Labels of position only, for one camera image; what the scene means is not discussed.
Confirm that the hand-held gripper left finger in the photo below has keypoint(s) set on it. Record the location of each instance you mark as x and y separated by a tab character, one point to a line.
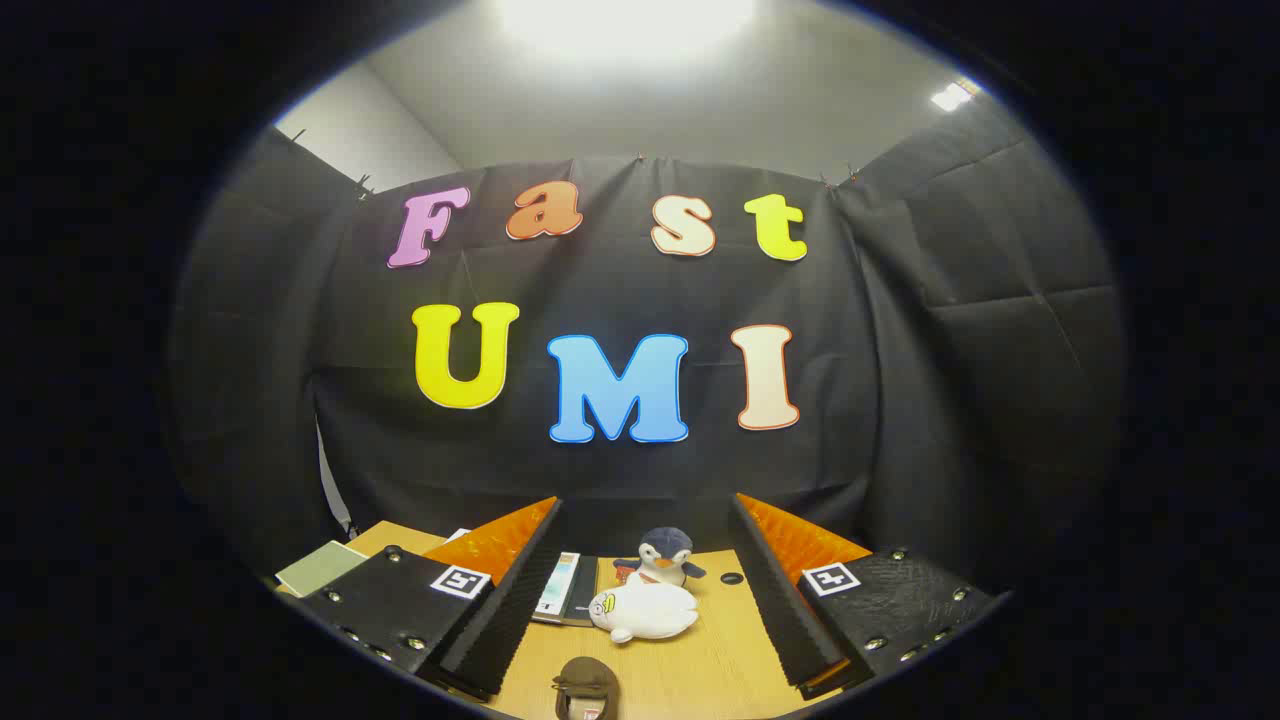
515	610

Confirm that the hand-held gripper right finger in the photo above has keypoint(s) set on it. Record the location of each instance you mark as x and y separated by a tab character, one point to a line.
785	610

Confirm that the brown fuzzy shoe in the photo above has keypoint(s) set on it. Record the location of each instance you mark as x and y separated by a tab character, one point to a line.
585	680

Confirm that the green fabric storage box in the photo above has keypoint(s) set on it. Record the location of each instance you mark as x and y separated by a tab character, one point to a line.
320	568

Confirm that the large book with sky cover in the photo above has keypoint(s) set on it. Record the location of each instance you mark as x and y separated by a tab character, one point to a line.
556	585

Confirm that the dark covered book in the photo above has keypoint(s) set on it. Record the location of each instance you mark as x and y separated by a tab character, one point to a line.
585	595

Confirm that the penguin plush toy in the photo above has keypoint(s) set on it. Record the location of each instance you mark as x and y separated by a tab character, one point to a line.
665	550

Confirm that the white duck plush toy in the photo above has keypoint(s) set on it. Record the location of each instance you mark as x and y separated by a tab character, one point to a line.
650	610

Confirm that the small ceiling light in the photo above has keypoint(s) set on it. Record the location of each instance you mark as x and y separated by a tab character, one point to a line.
950	97

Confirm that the large ceiling light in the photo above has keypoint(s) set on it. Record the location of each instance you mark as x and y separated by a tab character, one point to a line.
625	20

